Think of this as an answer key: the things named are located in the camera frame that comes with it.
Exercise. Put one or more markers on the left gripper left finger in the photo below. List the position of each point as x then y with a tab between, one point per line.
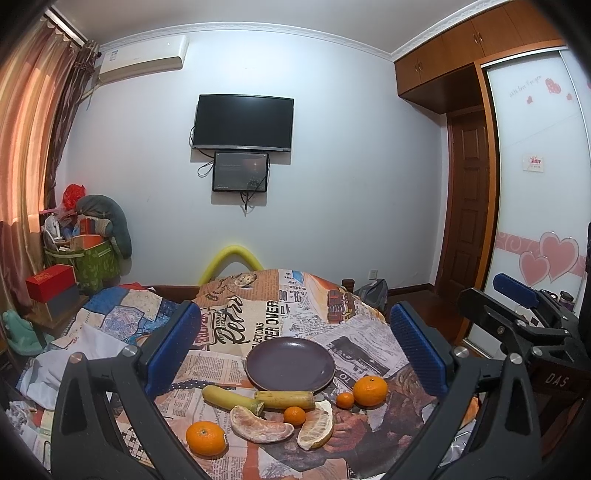
85	440

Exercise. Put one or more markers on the brown wooden door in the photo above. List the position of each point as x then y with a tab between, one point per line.
467	204

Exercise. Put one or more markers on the red gift box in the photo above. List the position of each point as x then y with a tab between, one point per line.
50	282

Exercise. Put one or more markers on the wooden overhead cabinet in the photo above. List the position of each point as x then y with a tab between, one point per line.
441	74

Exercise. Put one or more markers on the white air conditioner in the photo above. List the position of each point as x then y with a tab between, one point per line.
156	55

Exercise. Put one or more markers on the pomelo segment with rind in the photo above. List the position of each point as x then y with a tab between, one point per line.
317	428

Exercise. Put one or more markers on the dark purple plate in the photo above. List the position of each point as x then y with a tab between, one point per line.
290	364

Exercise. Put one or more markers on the patchwork blue quilt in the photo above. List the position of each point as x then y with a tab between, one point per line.
127	314

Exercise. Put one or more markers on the red plastic bag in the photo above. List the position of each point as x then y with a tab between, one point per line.
71	195

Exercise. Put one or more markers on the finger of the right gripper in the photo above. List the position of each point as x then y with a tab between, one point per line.
515	286
490	315

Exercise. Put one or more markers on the newspaper print tablecloth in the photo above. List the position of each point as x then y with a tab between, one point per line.
242	311

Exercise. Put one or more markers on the small black wall monitor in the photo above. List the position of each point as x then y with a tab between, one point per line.
240	171

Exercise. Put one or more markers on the large orange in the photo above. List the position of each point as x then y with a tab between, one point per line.
370	391
206	439

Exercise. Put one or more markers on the black wall television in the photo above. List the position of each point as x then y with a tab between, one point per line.
243	122

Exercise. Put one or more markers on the white wardrobe sliding door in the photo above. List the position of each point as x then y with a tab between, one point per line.
541	103

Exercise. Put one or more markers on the sugarcane piece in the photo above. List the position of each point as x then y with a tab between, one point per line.
227	400
281	400

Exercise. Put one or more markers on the grey backpack on floor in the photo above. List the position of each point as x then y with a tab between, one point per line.
375	294

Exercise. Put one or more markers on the orange striped curtain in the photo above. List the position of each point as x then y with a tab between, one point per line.
42	84

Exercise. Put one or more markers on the teal plush toy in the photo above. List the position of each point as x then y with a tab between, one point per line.
22	337

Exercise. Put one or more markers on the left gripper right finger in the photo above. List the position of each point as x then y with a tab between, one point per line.
505	442

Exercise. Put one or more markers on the grey plush pillow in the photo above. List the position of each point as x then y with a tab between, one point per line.
104	208

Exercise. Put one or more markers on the small mandarin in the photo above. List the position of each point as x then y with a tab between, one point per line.
345	400
295	416

